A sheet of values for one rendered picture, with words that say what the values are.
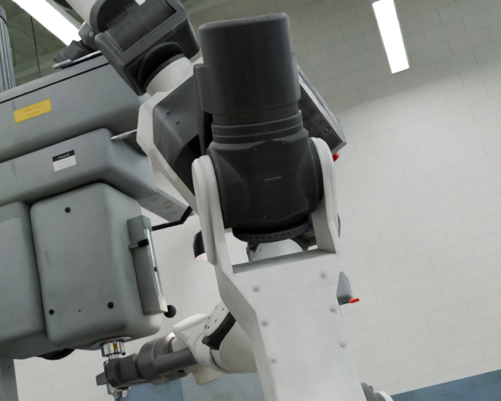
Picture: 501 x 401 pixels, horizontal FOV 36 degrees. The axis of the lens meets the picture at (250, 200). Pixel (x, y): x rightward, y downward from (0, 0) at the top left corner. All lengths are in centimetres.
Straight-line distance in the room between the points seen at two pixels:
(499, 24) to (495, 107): 95
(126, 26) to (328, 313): 62
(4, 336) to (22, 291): 10
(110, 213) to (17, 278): 23
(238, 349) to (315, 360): 30
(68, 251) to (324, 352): 80
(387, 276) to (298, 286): 715
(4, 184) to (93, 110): 25
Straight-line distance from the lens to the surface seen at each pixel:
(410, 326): 802
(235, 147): 93
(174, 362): 144
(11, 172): 170
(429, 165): 831
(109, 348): 163
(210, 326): 121
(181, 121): 114
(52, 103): 169
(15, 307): 163
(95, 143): 162
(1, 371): 197
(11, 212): 169
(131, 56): 127
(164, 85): 128
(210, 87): 95
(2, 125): 174
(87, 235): 160
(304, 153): 96
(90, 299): 157
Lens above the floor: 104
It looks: 17 degrees up
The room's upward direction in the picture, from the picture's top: 13 degrees counter-clockwise
